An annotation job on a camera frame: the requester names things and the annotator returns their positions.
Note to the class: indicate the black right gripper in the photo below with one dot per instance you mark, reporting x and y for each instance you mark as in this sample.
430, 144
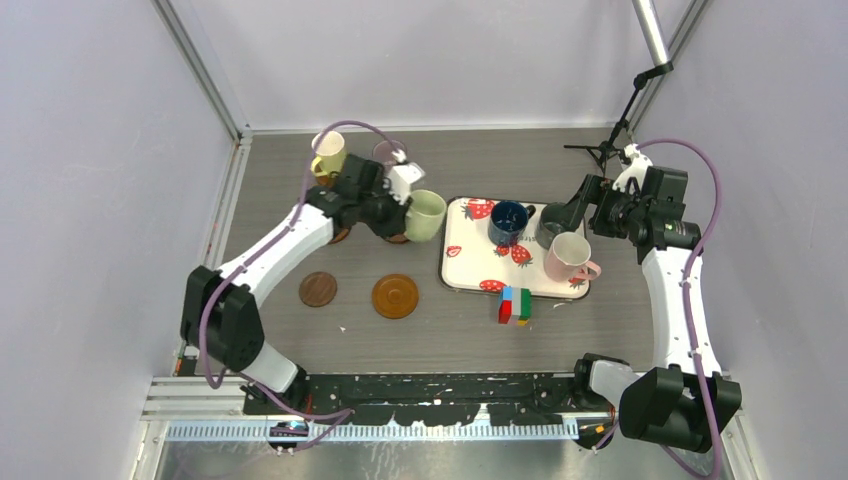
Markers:
590, 193

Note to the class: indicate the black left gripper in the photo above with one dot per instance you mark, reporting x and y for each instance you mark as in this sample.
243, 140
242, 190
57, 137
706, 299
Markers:
397, 220

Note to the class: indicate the dark green mug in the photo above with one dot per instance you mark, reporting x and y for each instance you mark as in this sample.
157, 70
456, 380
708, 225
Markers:
554, 219

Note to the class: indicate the lilac mug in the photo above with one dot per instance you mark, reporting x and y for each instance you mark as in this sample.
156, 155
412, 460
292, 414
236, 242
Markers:
384, 152

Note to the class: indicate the cream mug yellow handle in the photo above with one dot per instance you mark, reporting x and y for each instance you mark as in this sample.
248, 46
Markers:
330, 154

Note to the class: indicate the light green mug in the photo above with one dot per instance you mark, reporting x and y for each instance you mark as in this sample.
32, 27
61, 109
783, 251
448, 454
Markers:
425, 216

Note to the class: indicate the pink mug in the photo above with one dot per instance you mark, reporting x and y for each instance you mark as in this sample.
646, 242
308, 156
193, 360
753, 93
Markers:
569, 257

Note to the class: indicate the dark brown wooden coaster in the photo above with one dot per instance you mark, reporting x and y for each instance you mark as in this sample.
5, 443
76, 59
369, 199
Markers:
317, 289

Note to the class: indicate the cream tray with black rim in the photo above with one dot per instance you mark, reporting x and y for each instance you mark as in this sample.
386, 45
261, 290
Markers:
471, 262

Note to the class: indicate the multicolour toy brick block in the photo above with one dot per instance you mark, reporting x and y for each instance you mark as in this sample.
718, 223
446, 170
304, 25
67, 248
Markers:
514, 306

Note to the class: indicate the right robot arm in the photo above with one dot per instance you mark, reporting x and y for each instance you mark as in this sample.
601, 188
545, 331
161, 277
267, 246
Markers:
676, 331

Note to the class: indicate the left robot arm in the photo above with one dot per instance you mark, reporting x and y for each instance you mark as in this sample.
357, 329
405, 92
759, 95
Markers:
221, 314

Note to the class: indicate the dark blue mug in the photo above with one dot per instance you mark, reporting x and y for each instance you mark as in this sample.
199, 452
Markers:
508, 221

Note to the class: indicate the silver pole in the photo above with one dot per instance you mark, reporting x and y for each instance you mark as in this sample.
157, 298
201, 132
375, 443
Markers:
650, 26

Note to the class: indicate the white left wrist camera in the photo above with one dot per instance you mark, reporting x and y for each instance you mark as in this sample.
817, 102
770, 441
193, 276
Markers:
402, 178

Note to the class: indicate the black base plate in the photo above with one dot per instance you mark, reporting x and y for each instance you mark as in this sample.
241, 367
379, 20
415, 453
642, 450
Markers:
510, 399

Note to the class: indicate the aluminium front rail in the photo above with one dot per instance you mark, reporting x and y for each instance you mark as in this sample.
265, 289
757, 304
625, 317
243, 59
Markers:
240, 411

